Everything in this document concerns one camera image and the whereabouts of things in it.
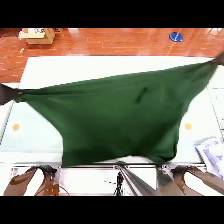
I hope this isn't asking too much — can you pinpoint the dark green T-shirt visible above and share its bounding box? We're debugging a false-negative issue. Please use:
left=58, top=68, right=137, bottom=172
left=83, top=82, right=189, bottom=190
left=13, top=58, right=222, bottom=168

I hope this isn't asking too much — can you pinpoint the pale blue garment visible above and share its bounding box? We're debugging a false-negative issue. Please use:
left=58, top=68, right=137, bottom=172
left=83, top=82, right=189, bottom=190
left=194, top=135, right=224, bottom=182

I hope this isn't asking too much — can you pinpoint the cardboard box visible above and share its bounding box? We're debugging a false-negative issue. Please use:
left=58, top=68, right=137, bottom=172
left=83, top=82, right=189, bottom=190
left=18, top=28, right=56, bottom=46

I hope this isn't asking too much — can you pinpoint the silver frame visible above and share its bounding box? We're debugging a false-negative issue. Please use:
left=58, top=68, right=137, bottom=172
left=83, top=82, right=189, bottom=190
left=0, top=161, right=224, bottom=197

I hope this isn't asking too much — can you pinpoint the blue round disc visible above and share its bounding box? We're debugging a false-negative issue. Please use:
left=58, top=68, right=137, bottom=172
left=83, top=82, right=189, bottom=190
left=168, top=31, right=185, bottom=44

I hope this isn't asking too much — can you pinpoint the black cable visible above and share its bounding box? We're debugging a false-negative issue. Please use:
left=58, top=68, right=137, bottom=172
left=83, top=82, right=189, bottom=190
left=113, top=171, right=126, bottom=197

